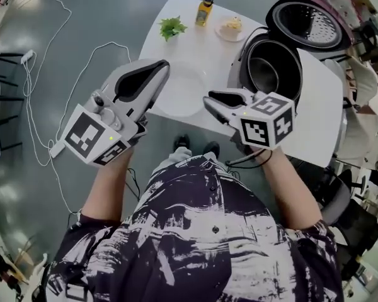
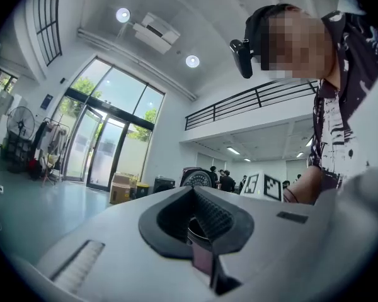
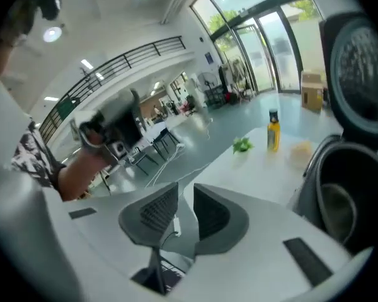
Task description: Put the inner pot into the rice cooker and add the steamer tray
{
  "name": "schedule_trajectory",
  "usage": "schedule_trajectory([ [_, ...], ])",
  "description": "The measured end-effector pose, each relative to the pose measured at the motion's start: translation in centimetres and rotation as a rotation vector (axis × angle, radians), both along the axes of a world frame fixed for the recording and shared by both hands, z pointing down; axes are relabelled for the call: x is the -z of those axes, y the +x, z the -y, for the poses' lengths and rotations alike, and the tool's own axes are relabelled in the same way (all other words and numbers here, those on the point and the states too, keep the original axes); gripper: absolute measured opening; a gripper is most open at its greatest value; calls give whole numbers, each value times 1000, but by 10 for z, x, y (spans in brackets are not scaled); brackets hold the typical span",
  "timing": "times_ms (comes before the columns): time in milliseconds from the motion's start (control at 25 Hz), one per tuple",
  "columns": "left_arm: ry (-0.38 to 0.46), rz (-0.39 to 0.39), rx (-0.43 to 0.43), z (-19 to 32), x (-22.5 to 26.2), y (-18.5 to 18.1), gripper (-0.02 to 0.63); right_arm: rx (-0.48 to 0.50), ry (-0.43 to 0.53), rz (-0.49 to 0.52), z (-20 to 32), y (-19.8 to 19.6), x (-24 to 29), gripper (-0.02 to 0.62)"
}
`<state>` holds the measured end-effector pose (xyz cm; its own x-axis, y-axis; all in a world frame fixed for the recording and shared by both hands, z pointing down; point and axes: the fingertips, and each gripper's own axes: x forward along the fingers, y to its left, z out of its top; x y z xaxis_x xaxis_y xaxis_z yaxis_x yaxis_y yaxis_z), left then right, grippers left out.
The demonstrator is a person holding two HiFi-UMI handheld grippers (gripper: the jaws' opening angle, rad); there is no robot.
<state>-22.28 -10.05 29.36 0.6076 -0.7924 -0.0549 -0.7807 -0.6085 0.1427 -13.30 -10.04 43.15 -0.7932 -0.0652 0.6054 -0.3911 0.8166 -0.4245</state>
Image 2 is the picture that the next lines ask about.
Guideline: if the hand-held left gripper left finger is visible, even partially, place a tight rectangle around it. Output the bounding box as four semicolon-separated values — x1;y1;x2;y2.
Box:
14;186;215;302

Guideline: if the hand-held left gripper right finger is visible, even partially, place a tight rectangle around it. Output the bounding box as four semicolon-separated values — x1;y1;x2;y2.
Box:
193;167;378;302

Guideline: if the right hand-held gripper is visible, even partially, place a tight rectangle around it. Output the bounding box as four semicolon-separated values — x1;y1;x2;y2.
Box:
239;170;285;203

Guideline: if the maroon rice cooker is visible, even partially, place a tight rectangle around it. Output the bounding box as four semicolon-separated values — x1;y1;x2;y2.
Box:
180;167;215;276

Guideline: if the person's right forearm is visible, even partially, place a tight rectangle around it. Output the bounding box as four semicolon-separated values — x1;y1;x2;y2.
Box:
283;165;324;206

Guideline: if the cardboard box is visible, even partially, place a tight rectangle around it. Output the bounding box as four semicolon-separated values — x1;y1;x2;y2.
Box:
109;172;139;205

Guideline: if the black drum washer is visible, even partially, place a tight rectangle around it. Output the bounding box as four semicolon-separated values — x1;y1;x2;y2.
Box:
153;177;176;195

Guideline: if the black balcony railing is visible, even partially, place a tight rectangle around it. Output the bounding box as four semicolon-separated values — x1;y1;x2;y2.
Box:
185;79;319;132

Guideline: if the person's black white patterned shirt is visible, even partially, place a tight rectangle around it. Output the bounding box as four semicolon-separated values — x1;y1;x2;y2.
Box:
307;9;378;194

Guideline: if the glass entrance door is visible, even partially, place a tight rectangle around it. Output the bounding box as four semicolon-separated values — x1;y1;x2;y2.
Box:
62;55;165;191

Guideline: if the clothes rack with garments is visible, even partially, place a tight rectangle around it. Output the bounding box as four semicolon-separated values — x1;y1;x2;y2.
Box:
31;114;71;187

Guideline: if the black metal shelf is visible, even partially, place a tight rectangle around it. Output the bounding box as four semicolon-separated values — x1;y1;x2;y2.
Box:
5;130;33;173

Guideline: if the person's head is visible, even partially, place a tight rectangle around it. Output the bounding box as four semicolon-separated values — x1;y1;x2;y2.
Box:
260;5;338;81

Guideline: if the white cabinet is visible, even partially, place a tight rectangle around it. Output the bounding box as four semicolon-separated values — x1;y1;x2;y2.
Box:
0;83;23;157

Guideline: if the white ceiling air conditioner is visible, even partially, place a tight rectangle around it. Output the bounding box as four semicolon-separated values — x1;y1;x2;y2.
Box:
132;12;181;55

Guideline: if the black grid window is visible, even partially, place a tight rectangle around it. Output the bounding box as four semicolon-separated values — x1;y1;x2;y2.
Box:
33;0;64;67

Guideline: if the black head-mounted camera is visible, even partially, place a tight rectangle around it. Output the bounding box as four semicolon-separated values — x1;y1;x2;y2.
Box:
229;38;255;80

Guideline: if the black pedestal fan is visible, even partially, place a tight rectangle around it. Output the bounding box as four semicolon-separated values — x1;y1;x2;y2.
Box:
6;106;36;140

